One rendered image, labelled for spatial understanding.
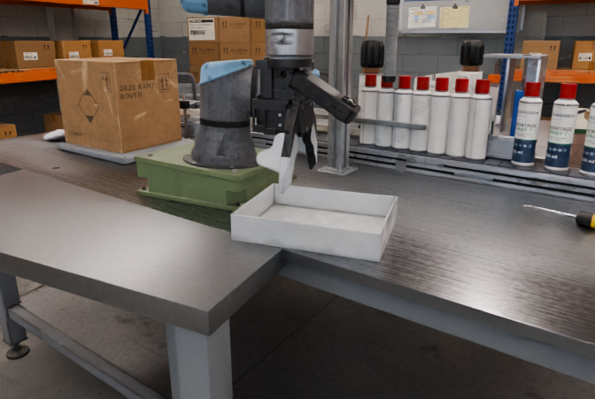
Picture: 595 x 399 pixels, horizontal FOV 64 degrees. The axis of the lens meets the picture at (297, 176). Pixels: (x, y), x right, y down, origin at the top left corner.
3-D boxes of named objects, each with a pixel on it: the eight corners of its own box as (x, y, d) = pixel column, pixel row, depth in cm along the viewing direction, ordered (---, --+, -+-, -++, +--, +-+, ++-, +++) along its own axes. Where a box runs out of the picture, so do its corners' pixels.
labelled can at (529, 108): (535, 164, 119) (547, 81, 113) (531, 169, 115) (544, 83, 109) (513, 161, 122) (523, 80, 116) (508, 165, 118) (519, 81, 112)
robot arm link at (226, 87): (204, 112, 115) (204, 55, 111) (258, 116, 115) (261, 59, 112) (194, 119, 103) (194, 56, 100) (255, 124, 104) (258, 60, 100)
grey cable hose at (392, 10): (397, 81, 123) (403, -4, 117) (392, 82, 120) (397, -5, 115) (385, 80, 125) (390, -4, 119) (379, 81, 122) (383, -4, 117)
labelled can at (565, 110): (568, 169, 115) (583, 83, 109) (566, 173, 111) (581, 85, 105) (545, 165, 118) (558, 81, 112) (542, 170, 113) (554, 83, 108)
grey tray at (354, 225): (396, 219, 96) (397, 196, 95) (378, 262, 78) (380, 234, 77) (273, 204, 105) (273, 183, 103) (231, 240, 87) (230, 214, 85)
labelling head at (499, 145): (535, 152, 130) (549, 56, 123) (526, 162, 120) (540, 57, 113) (482, 145, 138) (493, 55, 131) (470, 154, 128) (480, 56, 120)
